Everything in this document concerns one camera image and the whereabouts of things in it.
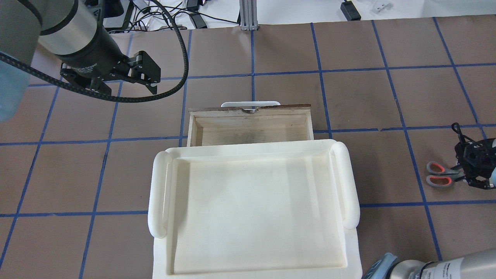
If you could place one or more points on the light wooden drawer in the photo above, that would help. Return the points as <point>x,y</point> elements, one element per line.
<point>249,122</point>

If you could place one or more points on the white plastic tray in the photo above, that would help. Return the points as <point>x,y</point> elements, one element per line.
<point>284,210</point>

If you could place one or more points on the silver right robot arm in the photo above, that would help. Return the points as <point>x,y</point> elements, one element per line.
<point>477,265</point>

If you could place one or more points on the aluminium frame post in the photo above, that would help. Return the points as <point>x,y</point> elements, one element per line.
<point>248,15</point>

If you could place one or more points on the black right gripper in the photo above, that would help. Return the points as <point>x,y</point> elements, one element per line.
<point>473,154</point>

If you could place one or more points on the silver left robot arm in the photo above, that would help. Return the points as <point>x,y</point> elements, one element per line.
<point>72,33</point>

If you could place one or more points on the black small power brick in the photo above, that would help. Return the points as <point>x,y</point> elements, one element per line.
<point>350,11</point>

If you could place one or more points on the grey orange scissors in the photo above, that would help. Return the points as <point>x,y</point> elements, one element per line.
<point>443,177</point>

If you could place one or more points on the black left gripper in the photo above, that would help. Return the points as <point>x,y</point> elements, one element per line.
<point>94,51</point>

